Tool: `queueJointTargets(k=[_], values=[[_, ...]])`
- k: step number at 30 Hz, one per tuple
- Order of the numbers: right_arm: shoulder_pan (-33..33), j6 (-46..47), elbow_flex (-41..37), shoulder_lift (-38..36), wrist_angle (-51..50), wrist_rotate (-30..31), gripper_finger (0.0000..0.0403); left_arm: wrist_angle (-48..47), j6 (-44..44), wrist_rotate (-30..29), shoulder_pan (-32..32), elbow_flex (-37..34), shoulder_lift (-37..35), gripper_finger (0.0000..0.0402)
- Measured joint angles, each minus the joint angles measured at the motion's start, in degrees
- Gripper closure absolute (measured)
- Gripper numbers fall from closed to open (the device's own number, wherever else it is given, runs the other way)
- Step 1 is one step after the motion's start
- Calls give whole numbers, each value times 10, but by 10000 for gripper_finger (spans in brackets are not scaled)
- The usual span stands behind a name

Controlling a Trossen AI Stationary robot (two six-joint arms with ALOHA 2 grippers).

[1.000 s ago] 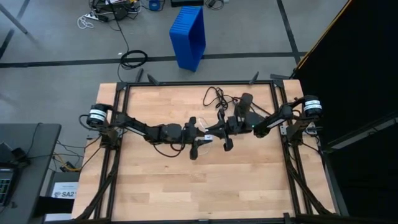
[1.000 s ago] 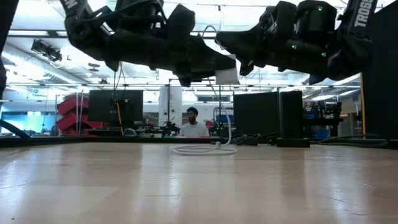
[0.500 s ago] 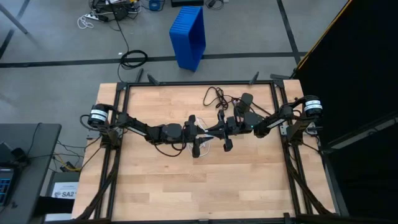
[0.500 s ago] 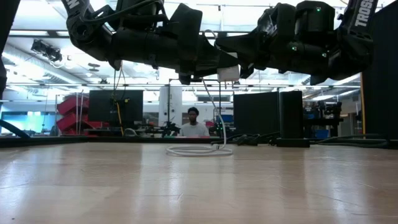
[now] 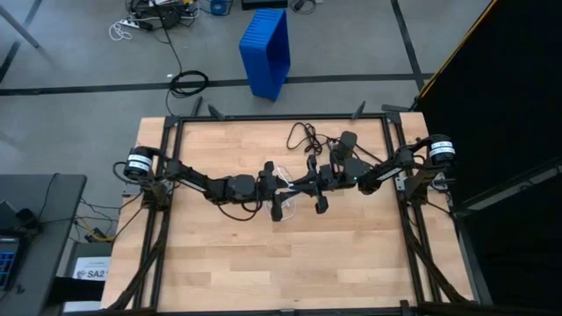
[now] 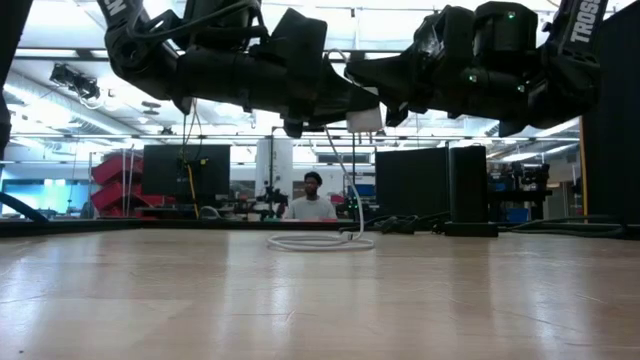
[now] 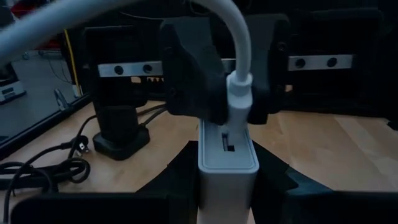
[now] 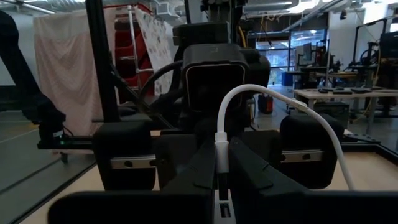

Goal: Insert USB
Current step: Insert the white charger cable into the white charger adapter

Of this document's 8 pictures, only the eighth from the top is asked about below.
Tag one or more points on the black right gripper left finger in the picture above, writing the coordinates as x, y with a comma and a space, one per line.
155, 208

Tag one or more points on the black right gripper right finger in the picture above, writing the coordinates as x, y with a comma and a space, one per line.
280, 208

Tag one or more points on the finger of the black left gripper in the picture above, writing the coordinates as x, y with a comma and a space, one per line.
174, 155
267, 149

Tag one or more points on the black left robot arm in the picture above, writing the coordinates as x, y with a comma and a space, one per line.
15, 56

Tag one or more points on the orange and black canister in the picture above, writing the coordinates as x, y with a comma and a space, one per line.
265, 104

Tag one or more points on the blue background container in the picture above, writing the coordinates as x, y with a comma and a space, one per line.
287, 79

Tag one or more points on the black box under table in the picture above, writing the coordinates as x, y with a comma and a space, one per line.
331, 113

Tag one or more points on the flat black device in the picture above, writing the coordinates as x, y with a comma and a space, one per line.
322, 91
360, 90
342, 92

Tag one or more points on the pale pink hanging cloth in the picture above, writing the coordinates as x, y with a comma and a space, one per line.
68, 77

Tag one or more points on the light wooden background table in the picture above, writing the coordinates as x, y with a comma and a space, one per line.
342, 94

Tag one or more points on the red stacked shelving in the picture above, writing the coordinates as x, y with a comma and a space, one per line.
127, 40

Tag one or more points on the white metal pipe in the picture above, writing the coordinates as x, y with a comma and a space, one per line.
133, 34

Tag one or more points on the white patterned sheet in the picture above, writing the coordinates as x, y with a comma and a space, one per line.
155, 37

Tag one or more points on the black background monitor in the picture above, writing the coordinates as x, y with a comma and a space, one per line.
390, 45

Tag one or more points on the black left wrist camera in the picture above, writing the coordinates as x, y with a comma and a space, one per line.
214, 87

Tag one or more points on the black aluminium table frame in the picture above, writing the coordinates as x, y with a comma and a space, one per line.
360, 139

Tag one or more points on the black upright frame post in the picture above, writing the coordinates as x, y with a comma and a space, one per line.
101, 46

